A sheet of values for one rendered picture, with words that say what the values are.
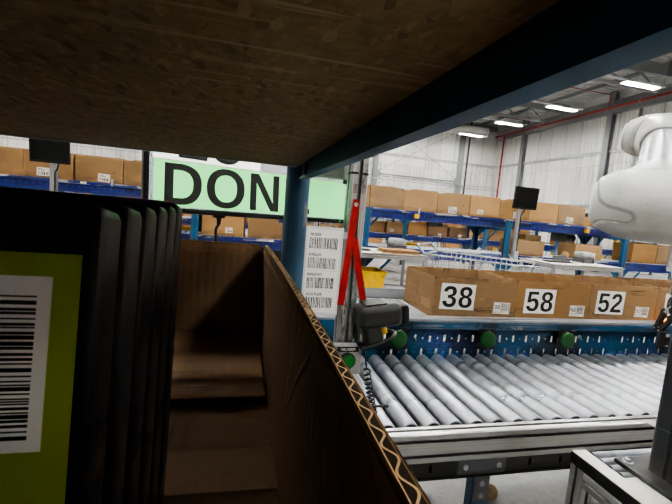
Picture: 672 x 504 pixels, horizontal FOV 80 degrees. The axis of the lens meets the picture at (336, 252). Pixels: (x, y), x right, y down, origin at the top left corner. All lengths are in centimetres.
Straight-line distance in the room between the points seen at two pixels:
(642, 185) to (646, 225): 9
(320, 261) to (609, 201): 66
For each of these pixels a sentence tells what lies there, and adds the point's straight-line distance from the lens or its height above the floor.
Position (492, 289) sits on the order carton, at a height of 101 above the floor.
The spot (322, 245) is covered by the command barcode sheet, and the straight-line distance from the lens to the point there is 87.
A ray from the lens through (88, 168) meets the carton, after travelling 631.
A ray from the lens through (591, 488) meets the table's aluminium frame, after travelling 123.
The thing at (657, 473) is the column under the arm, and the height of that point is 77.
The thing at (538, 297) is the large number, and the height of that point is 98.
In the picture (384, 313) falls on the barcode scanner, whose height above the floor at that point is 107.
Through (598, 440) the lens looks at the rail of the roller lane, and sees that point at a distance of 146.
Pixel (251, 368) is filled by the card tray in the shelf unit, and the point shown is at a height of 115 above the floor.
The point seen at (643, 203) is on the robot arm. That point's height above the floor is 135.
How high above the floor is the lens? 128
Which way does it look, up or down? 6 degrees down
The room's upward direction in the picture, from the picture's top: 5 degrees clockwise
